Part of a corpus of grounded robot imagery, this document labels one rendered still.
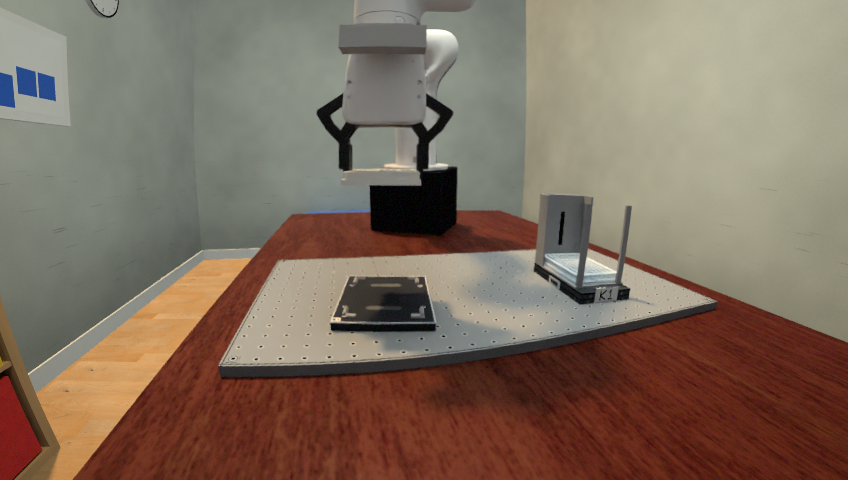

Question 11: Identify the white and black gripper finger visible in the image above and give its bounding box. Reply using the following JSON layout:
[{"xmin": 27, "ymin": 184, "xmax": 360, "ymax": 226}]
[
  {"xmin": 410, "ymin": 93, "xmax": 453, "ymax": 176},
  {"xmin": 316, "ymin": 94, "xmax": 360, "ymax": 172}
]

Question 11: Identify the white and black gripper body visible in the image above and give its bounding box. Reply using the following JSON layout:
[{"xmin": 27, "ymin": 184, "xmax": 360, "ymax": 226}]
[{"xmin": 342, "ymin": 54, "xmax": 426, "ymax": 128}]

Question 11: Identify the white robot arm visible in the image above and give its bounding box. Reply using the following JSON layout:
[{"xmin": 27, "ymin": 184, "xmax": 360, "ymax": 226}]
[{"xmin": 338, "ymin": 0, "xmax": 476, "ymax": 170}]

